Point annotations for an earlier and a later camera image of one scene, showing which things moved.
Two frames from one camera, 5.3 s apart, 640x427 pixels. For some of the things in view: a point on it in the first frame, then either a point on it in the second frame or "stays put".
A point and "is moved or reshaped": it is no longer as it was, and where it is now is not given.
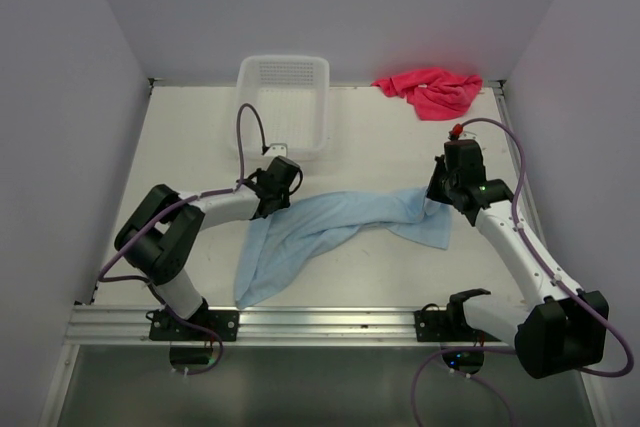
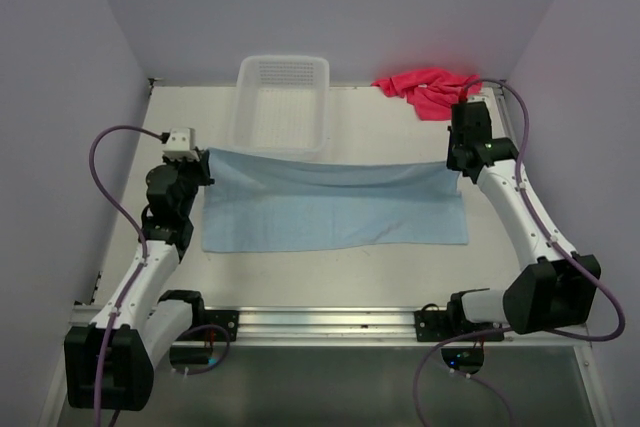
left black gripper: x=257 y=173 -> x=201 y=167
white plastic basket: x=291 y=96 stays put
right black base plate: x=442 y=326 stays put
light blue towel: x=269 y=240 is moved or reshaped
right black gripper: x=433 y=191 -> x=450 y=161
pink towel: x=433 y=93 stays put
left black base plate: x=163 y=327 stays put
